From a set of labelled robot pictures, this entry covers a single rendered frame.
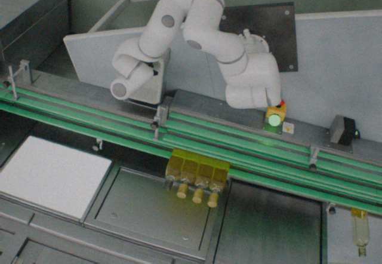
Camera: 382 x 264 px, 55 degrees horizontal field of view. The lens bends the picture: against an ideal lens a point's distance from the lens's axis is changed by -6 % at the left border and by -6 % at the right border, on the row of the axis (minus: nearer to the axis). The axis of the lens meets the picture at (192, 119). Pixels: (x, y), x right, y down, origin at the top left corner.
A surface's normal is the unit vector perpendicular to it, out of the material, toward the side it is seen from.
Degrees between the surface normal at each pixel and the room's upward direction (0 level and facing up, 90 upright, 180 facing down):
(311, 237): 90
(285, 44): 2
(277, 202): 90
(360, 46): 0
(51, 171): 90
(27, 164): 90
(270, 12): 2
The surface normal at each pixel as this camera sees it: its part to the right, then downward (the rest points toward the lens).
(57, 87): 0.14, -0.74
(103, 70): -0.23, 0.62
